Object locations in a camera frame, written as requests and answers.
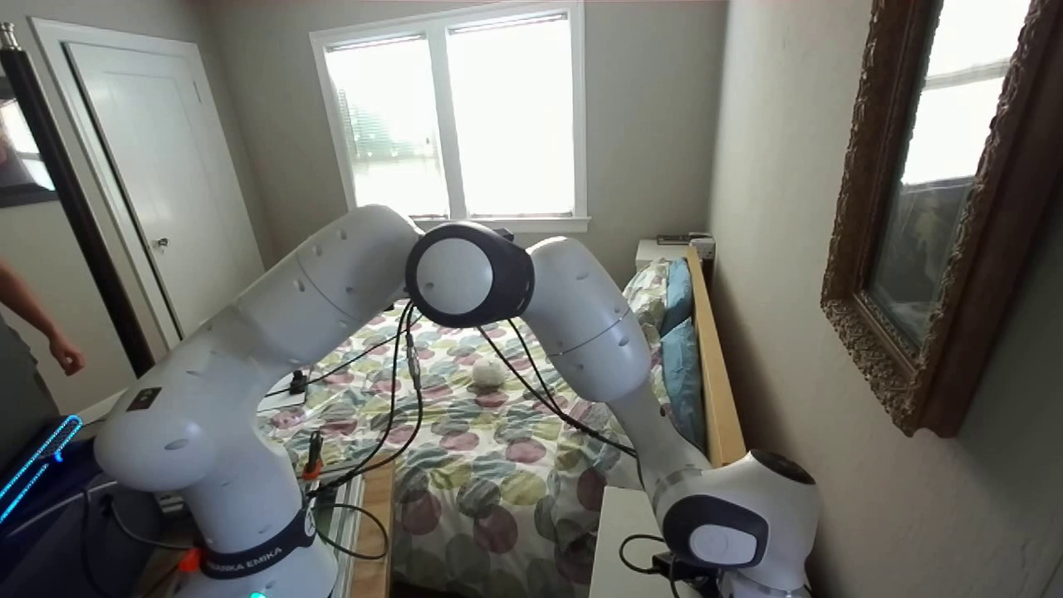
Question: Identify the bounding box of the white room door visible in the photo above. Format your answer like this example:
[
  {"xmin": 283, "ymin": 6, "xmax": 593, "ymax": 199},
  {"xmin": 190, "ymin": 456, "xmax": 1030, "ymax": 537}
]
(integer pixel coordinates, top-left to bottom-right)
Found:
[{"xmin": 31, "ymin": 13, "xmax": 270, "ymax": 358}]

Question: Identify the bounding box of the person's bare hand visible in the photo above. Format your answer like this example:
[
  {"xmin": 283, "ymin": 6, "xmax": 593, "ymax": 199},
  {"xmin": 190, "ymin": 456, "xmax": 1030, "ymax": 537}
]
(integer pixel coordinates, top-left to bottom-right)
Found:
[{"xmin": 44, "ymin": 331, "xmax": 86, "ymax": 383}]

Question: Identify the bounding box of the wooden bed footboard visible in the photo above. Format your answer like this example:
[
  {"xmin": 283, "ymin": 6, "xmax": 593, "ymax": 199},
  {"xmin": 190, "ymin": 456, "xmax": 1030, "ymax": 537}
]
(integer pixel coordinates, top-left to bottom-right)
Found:
[{"xmin": 349, "ymin": 462, "xmax": 400, "ymax": 598}]

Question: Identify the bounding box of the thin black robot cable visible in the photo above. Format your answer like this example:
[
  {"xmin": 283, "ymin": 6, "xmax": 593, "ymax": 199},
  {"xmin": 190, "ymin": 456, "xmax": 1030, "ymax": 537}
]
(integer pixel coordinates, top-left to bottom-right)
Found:
[{"xmin": 262, "ymin": 297, "xmax": 427, "ymax": 562}]

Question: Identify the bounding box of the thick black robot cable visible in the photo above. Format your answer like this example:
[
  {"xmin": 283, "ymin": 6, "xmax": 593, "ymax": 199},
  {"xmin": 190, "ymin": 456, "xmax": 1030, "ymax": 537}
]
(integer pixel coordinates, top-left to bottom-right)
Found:
[{"xmin": 474, "ymin": 315, "xmax": 672, "ymax": 580}]

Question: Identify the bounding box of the floral bedspread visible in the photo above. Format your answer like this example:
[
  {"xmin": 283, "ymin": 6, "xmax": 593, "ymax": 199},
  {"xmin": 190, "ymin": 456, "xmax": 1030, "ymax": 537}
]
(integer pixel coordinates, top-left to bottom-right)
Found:
[{"xmin": 255, "ymin": 259, "xmax": 674, "ymax": 598}]

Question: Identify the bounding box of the gold framed picture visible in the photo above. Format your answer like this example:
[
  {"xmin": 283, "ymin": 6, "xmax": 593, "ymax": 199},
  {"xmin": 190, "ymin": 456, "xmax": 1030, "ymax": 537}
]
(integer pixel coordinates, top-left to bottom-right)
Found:
[{"xmin": 820, "ymin": 0, "xmax": 1063, "ymax": 439}]

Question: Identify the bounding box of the person's bare forearm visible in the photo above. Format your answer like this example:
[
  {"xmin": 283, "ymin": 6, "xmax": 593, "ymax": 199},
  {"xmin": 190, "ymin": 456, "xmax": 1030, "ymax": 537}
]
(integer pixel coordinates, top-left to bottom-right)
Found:
[{"xmin": 0, "ymin": 263, "xmax": 64, "ymax": 346}]

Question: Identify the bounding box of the small white plush ball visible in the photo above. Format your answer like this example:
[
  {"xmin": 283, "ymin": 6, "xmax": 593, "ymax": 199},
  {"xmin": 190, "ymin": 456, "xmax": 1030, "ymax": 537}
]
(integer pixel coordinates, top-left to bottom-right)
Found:
[{"xmin": 467, "ymin": 358, "xmax": 507, "ymax": 396}]

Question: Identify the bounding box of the white nightstand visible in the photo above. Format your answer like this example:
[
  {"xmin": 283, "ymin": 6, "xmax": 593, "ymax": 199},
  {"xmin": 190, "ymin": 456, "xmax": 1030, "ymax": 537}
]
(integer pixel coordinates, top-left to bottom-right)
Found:
[{"xmin": 585, "ymin": 482, "xmax": 680, "ymax": 598}]

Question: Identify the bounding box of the light wooden headboard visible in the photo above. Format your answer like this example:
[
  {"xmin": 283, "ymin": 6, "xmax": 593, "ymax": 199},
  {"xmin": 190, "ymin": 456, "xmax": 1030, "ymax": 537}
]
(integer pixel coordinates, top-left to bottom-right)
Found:
[{"xmin": 680, "ymin": 240, "xmax": 748, "ymax": 467}]

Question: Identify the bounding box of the black framed panel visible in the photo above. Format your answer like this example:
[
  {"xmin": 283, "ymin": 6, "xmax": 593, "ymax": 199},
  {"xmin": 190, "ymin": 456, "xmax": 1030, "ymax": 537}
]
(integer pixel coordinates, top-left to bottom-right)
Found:
[{"xmin": 0, "ymin": 24, "xmax": 159, "ymax": 377}]

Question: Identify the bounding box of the small white bedside table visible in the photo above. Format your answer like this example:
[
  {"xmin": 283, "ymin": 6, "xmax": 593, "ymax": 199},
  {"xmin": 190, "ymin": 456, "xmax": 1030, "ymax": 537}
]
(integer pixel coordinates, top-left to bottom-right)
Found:
[{"xmin": 631, "ymin": 232, "xmax": 719, "ymax": 274}]

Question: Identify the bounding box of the blue pillow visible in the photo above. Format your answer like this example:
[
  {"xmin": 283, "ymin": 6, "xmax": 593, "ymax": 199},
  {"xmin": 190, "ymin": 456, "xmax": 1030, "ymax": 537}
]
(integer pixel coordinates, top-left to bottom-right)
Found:
[
  {"xmin": 659, "ymin": 256, "xmax": 696, "ymax": 336},
  {"xmin": 654, "ymin": 315, "xmax": 708, "ymax": 445}
]

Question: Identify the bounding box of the white framed window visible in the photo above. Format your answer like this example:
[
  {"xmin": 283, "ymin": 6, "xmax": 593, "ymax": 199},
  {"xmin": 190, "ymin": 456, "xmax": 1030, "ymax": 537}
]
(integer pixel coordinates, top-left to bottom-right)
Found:
[{"xmin": 308, "ymin": 0, "xmax": 591, "ymax": 240}]

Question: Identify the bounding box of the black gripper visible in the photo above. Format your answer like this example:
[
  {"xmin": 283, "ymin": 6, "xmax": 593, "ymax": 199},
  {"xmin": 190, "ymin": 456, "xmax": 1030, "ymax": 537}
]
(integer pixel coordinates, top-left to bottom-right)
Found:
[{"xmin": 651, "ymin": 552, "xmax": 739, "ymax": 598}]

